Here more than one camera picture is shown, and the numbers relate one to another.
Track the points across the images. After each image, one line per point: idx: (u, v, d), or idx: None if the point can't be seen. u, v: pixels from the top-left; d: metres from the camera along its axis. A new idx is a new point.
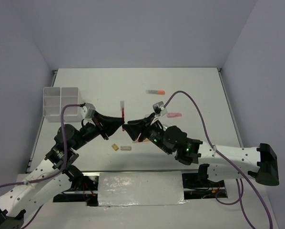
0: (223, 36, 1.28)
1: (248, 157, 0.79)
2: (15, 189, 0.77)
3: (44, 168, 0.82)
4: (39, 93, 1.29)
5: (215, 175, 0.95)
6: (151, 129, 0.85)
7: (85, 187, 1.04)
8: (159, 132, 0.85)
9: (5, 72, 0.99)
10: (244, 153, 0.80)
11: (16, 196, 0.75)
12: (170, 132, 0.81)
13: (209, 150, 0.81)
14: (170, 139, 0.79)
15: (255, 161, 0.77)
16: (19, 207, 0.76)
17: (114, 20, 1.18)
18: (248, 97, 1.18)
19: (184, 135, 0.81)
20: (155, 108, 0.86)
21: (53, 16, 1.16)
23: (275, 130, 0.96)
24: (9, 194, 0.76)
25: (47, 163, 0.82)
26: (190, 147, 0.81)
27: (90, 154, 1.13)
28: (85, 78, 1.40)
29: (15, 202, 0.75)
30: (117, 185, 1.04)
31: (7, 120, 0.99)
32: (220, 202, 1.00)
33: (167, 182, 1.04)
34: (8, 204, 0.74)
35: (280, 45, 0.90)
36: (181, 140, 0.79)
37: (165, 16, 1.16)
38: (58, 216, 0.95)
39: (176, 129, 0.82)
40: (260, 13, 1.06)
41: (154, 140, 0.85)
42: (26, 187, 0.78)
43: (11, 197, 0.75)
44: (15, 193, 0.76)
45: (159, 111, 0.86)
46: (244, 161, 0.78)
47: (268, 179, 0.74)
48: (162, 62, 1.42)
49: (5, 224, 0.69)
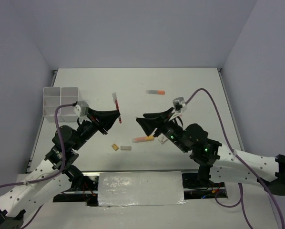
0: (223, 36, 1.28)
1: (267, 166, 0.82)
2: (14, 189, 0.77)
3: (44, 168, 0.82)
4: (39, 93, 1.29)
5: (218, 176, 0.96)
6: (168, 125, 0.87)
7: (85, 187, 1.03)
8: (177, 129, 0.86)
9: (5, 72, 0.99)
10: (262, 161, 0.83)
11: (15, 195, 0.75)
12: (191, 130, 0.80)
13: (229, 154, 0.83)
14: (192, 137, 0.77)
15: (273, 171, 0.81)
16: (19, 208, 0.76)
17: (114, 20, 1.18)
18: (248, 97, 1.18)
19: (206, 134, 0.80)
20: (175, 104, 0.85)
21: (53, 16, 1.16)
23: (275, 130, 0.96)
24: (9, 194, 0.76)
25: (47, 163, 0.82)
26: (208, 148, 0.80)
27: (90, 154, 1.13)
28: (85, 78, 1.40)
29: (15, 202, 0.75)
30: (117, 185, 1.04)
31: (7, 120, 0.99)
32: (220, 204, 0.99)
33: (167, 182, 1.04)
34: (7, 204, 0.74)
35: (280, 45, 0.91)
36: (202, 140, 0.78)
37: (165, 16, 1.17)
38: (57, 216, 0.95)
39: (197, 128, 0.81)
40: (260, 13, 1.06)
41: (171, 136, 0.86)
42: (26, 187, 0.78)
43: (11, 197, 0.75)
44: (15, 193, 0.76)
45: (180, 108, 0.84)
46: (262, 169, 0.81)
47: (281, 189, 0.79)
48: (162, 62, 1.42)
49: (5, 224, 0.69)
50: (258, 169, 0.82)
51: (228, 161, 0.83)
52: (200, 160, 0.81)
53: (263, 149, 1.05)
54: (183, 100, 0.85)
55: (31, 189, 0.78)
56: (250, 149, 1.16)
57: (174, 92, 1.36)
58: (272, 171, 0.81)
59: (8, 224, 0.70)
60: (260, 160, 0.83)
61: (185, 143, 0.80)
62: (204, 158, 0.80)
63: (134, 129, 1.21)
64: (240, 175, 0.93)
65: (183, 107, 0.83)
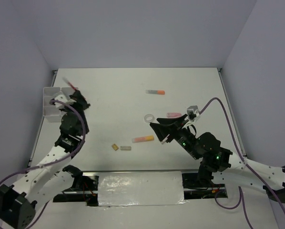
0: (223, 36, 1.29)
1: (274, 176, 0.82)
2: (29, 173, 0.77)
3: (56, 153, 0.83)
4: (39, 93, 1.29)
5: (221, 179, 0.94)
6: (181, 132, 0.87)
7: (85, 187, 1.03)
8: (189, 136, 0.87)
9: (5, 72, 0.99)
10: (270, 171, 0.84)
11: (31, 179, 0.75)
12: (204, 138, 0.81)
13: (238, 163, 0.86)
14: (205, 146, 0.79)
15: (280, 181, 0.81)
16: (35, 191, 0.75)
17: (115, 20, 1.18)
18: (248, 97, 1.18)
19: (218, 143, 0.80)
20: (189, 113, 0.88)
21: (54, 16, 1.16)
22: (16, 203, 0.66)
23: (274, 130, 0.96)
24: (24, 179, 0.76)
25: (58, 148, 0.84)
26: (220, 156, 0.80)
27: (91, 154, 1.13)
28: (85, 78, 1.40)
29: (33, 185, 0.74)
30: (117, 185, 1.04)
31: (7, 120, 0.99)
32: (220, 205, 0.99)
33: (167, 182, 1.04)
34: (25, 187, 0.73)
35: (280, 45, 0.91)
36: (215, 149, 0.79)
37: (165, 16, 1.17)
38: (57, 216, 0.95)
39: (210, 136, 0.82)
40: (260, 14, 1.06)
41: (183, 143, 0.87)
42: (42, 171, 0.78)
43: (27, 180, 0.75)
44: (31, 177, 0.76)
45: (194, 117, 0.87)
46: (270, 178, 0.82)
47: None
48: (162, 62, 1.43)
49: (24, 206, 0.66)
50: (265, 178, 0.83)
51: (238, 169, 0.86)
52: (210, 167, 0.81)
53: (263, 149, 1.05)
54: (198, 110, 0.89)
55: (46, 172, 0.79)
56: (250, 149, 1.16)
57: (174, 92, 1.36)
58: (279, 181, 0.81)
59: (25, 211, 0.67)
60: (269, 170, 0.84)
61: (198, 150, 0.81)
62: (215, 165, 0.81)
63: (134, 129, 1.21)
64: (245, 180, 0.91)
65: (198, 116, 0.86)
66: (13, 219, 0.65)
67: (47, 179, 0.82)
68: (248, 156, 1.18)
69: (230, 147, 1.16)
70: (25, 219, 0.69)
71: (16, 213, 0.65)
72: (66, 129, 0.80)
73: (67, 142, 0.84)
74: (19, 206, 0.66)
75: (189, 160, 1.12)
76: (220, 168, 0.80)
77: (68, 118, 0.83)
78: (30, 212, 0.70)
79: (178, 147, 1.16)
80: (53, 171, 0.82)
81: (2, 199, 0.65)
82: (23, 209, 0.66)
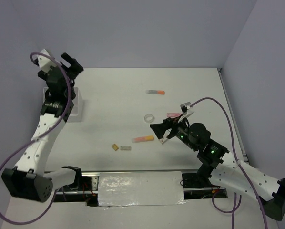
0: (223, 36, 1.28)
1: (267, 184, 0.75)
2: (27, 149, 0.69)
3: (48, 121, 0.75)
4: (39, 93, 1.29)
5: (218, 180, 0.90)
6: (178, 125, 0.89)
7: (85, 187, 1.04)
8: (186, 129, 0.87)
9: (5, 72, 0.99)
10: (263, 179, 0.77)
11: (33, 154, 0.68)
12: (196, 127, 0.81)
13: (232, 162, 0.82)
14: (192, 132, 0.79)
15: (271, 191, 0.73)
16: (43, 163, 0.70)
17: (115, 20, 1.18)
18: (248, 97, 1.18)
19: (208, 133, 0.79)
20: (181, 107, 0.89)
21: (53, 15, 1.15)
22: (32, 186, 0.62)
23: (274, 130, 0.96)
24: (25, 157, 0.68)
25: (47, 116, 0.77)
26: (215, 150, 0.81)
27: (90, 154, 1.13)
28: (85, 78, 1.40)
29: (37, 157, 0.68)
30: (117, 185, 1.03)
31: (7, 120, 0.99)
32: (216, 208, 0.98)
33: (167, 182, 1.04)
34: (28, 164, 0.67)
35: (281, 44, 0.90)
36: (203, 137, 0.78)
37: (165, 16, 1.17)
38: (58, 216, 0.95)
39: (201, 126, 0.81)
40: (260, 13, 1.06)
41: (181, 136, 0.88)
42: (39, 143, 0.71)
43: (28, 158, 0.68)
44: (31, 152, 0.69)
45: (186, 110, 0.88)
46: (260, 185, 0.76)
47: (277, 212, 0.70)
48: (162, 62, 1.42)
49: (40, 180, 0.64)
50: (256, 184, 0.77)
51: (230, 168, 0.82)
52: (204, 160, 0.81)
53: (263, 149, 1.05)
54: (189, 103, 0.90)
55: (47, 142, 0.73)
56: (249, 149, 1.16)
57: (174, 92, 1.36)
58: (269, 191, 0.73)
59: (42, 183, 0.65)
60: (261, 177, 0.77)
61: (190, 140, 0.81)
62: (208, 159, 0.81)
63: (134, 129, 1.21)
64: (242, 185, 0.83)
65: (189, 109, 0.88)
66: (33, 197, 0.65)
67: (49, 149, 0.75)
68: (248, 156, 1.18)
69: (230, 147, 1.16)
70: (44, 190, 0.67)
71: (31, 191, 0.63)
72: (52, 81, 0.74)
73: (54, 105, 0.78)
74: (31, 183, 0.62)
75: (189, 160, 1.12)
76: (214, 161, 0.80)
77: (51, 74, 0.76)
78: (46, 182, 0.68)
79: (178, 147, 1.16)
80: (52, 140, 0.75)
81: (11, 184, 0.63)
82: (41, 182, 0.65)
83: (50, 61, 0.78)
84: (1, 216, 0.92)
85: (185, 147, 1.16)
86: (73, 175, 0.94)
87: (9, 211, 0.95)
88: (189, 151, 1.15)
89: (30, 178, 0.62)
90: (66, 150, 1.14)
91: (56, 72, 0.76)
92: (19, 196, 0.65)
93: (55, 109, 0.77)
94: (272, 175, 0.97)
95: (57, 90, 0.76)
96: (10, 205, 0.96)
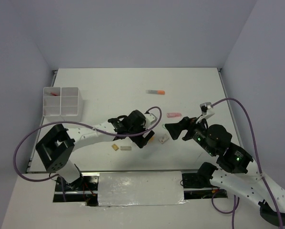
0: (223, 36, 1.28)
1: (283, 200, 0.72)
2: (83, 129, 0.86)
3: (108, 127, 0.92)
4: (39, 93, 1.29)
5: (219, 182, 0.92)
6: (195, 127, 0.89)
7: (85, 187, 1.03)
8: (203, 131, 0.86)
9: (5, 73, 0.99)
10: (281, 193, 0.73)
11: (84, 133, 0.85)
12: (215, 130, 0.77)
13: (255, 173, 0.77)
14: (211, 135, 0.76)
15: None
16: (78, 143, 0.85)
17: (115, 20, 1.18)
18: (247, 97, 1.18)
19: (229, 136, 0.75)
20: (201, 107, 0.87)
21: (54, 16, 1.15)
22: (62, 148, 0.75)
23: (273, 130, 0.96)
24: (77, 130, 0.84)
25: (110, 125, 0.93)
26: (240, 157, 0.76)
27: (90, 154, 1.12)
28: (85, 78, 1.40)
29: (82, 137, 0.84)
30: (117, 185, 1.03)
31: (7, 120, 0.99)
32: (216, 208, 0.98)
33: (167, 182, 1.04)
34: (75, 135, 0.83)
35: (281, 44, 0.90)
36: (223, 140, 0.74)
37: (165, 16, 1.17)
38: (57, 216, 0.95)
39: (221, 128, 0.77)
40: (260, 13, 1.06)
41: (198, 138, 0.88)
42: (92, 132, 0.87)
43: (78, 132, 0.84)
44: (83, 132, 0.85)
45: (206, 110, 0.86)
46: (278, 199, 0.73)
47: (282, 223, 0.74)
48: (162, 62, 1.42)
49: (66, 151, 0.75)
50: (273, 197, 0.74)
51: (252, 179, 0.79)
52: (225, 165, 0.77)
53: (263, 149, 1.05)
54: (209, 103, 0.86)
55: (94, 136, 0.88)
56: (250, 149, 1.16)
57: (174, 92, 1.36)
58: None
59: (65, 155, 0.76)
60: (279, 191, 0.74)
61: (208, 142, 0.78)
62: (229, 164, 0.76)
63: None
64: (244, 190, 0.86)
65: (209, 109, 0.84)
66: (48, 157, 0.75)
67: (89, 141, 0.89)
68: None
69: None
70: (56, 163, 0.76)
71: (57, 151, 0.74)
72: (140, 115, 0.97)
73: (119, 124, 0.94)
74: (63, 147, 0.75)
75: (189, 160, 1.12)
76: (236, 168, 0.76)
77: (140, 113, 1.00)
78: (63, 160, 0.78)
79: (178, 147, 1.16)
80: (96, 139, 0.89)
81: (53, 136, 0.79)
82: (65, 153, 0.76)
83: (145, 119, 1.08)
84: (1, 216, 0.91)
85: (186, 147, 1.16)
86: (74, 178, 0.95)
87: (9, 211, 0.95)
88: (189, 151, 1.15)
89: (70, 141, 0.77)
90: None
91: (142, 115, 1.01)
92: (43, 148, 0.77)
93: (118, 126, 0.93)
94: (273, 176, 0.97)
95: (134, 120, 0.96)
96: (10, 205, 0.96)
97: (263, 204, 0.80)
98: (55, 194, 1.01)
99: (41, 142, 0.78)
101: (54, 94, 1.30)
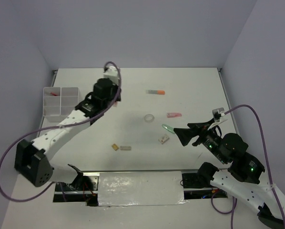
0: (223, 36, 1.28)
1: None
2: (49, 132, 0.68)
3: (76, 116, 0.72)
4: (39, 93, 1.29)
5: (221, 184, 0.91)
6: (207, 133, 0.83)
7: (85, 187, 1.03)
8: (216, 138, 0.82)
9: (5, 72, 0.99)
10: None
11: (51, 136, 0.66)
12: (231, 139, 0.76)
13: (265, 183, 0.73)
14: (227, 144, 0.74)
15: None
16: (55, 148, 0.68)
17: (115, 20, 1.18)
18: (247, 96, 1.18)
19: (247, 147, 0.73)
20: (214, 113, 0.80)
21: (53, 15, 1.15)
22: (35, 164, 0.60)
23: (273, 130, 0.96)
24: (44, 137, 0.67)
25: (78, 112, 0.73)
26: (254, 168, 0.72)
27: (90, 154, 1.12)
28: (85, 78, 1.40)
29: (51, 141, 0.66)
30: (117, 185, 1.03)
31: (7, 120, 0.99)
32: (215, 209, 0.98)
33: (167, 183, 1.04)
34: (43, 143, 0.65)
35: (281, 43, 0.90)
36: (239, 150, 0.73)
37: (165, 16, 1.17)
38: (57, 216, 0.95)
39: (238, 138, 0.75)
40: (260, 13, 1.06)
41: (209, 145, 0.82)
42: (61, 130, 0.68)
43: (46, 138, 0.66)
44: (51, 135, 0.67)
45: (219, 118, 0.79)
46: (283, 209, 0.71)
47: None
48: (162, 62, 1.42)
49: (43, 163, 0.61)
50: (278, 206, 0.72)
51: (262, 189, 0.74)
52: (237, 174, 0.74)
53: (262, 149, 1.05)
54: (223, 110, 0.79)
55: (66, 133, 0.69)
56: (250, 149, 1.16)
57: (174, 92, 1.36)
58: None
59: (43, 167, 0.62)
60: (284, 200, 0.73)
61: (222, 151, 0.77)
62: (242, 174, 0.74)
63: (134, 130, 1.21)
64: (245, 193, 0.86)
65: (223, 116, 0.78)
66: (31, 176, 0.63)
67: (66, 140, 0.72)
68: None
69: None
70: (42, 177, 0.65)
71: (34, 169, 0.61)
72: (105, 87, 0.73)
73: (88, 107, 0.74)
74: (35, 163, 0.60)
75: (189, 160, 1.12)
76: (248, 177, 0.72)
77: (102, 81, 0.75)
78: (47, 169, 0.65)
79: (178, 147, 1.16)
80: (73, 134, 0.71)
81: (20, 155, 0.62)
82: (43, 165, 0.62)
83: (112, 75, 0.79)
84: (1, 216, 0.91)
85: (186, 147, 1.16)
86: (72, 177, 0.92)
87: (9, 211, 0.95)
88: (189, 151, 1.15)
89: (38, 154, 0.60)
90: (66, 150, 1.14)
91: (106, 81, 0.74)
92: (20, 170, 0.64)
93: (87, 110, 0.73)
94: (273, 176, 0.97)
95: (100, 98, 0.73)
96: (10, 205, 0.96)
97: (263, 208, 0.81)
98: (55, 194, 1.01)
99: (16, 165, 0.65)
101: (54, 94, 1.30)
